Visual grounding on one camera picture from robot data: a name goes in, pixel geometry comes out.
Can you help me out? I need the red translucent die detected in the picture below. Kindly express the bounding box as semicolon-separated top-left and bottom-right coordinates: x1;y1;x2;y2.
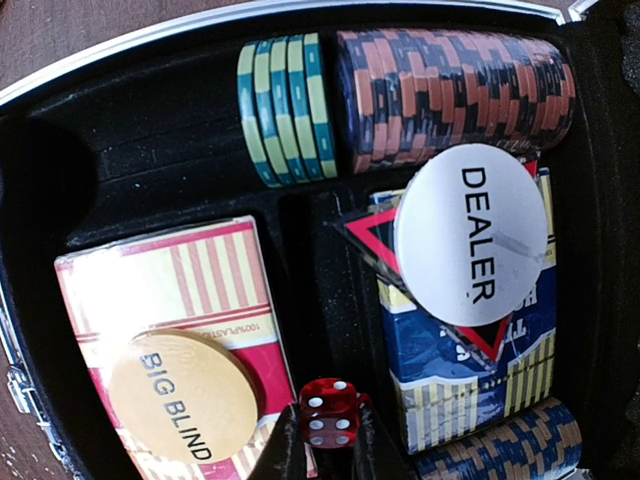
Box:
299;378;371;450

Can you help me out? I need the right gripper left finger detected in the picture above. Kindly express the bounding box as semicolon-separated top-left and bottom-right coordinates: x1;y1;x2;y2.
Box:
252;403;307;480

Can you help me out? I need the blue orange chip stack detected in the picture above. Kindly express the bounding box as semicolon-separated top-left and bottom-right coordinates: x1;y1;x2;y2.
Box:
413;397;582;479

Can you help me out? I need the white dealer button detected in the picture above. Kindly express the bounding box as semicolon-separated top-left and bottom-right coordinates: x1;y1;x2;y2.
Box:
393;144;548;327

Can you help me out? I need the green chip stack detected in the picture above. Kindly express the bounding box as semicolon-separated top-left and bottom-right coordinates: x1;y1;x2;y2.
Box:
236;32;338;188

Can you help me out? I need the black orange chip row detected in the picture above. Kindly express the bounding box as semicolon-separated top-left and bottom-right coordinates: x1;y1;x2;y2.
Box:
336;29;577;173

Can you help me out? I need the red playing card box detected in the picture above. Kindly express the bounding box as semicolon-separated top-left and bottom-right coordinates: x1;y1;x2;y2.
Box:
55;216;295;479

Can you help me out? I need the yellow big blind button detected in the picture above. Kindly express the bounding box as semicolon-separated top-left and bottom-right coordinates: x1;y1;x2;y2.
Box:
107;330;259;464

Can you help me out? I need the blue playing card box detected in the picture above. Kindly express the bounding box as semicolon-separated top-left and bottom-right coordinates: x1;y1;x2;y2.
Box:
367;159;559;456

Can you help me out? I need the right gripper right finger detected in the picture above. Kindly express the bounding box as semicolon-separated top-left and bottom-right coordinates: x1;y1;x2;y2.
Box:
352;401;415;480

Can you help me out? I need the aluminium poker case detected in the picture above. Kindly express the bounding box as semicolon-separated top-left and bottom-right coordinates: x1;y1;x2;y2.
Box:
1;1;639;479

